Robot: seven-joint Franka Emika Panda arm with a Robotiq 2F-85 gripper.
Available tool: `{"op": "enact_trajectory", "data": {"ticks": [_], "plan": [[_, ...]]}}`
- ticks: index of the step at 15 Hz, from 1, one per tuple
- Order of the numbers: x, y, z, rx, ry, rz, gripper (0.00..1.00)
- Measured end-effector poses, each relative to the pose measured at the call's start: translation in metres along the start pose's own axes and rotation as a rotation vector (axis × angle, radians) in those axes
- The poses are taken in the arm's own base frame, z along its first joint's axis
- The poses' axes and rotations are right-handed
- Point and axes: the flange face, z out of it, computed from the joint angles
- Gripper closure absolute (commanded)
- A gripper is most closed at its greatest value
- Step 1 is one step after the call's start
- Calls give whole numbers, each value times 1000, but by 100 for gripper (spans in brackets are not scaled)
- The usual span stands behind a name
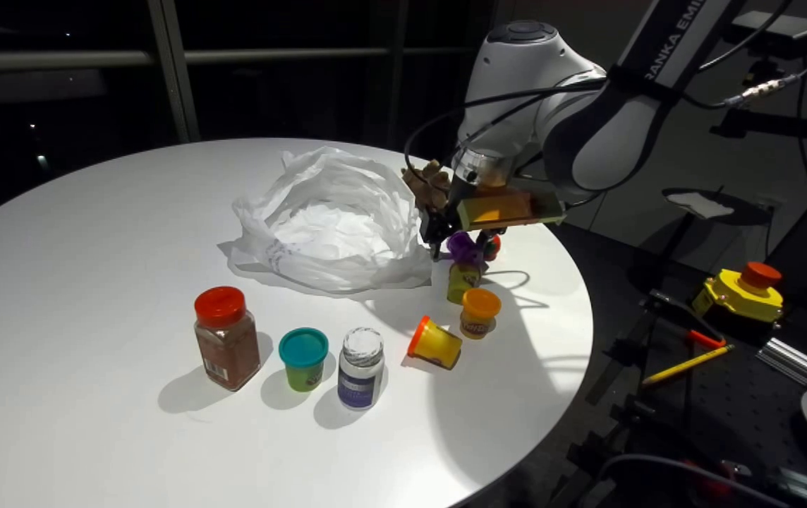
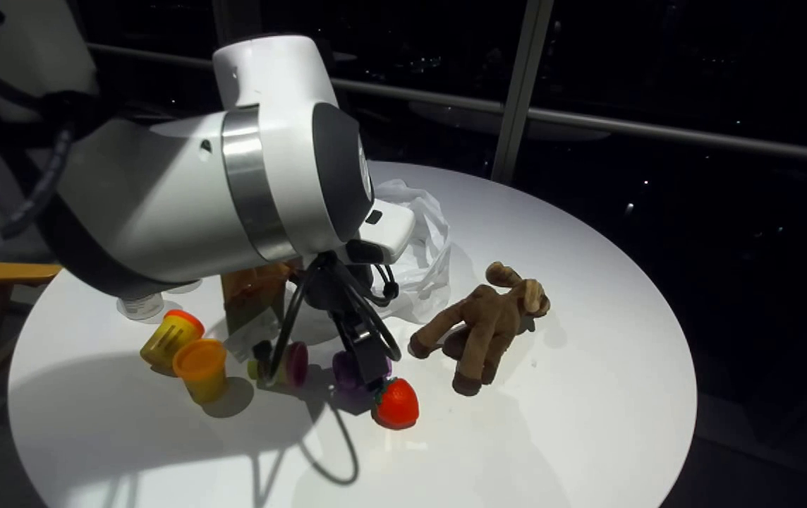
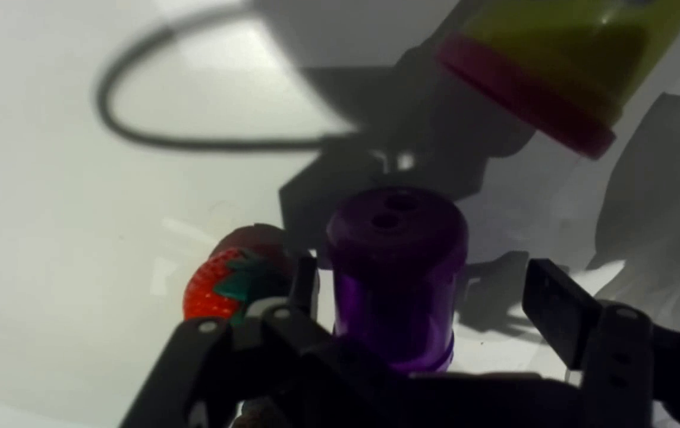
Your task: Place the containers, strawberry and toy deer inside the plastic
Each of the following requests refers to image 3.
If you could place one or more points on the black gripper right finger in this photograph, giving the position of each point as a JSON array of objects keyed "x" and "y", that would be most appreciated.
[{"x": 616, "y": 364}]

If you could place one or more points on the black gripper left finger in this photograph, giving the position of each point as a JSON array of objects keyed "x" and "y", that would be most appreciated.
[{"x": 198, "y": 364}]

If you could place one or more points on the red toy strawberry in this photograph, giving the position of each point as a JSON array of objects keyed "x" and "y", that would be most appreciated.
[{"x": 223, "y": 282}]

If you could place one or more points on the purple plastic container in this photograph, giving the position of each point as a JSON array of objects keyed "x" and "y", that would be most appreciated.
[{"x": 396, "y": 276}]

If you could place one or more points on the yellow-green container magenta lid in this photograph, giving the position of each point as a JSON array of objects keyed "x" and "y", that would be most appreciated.
[{"x": 569, "y": 55}]

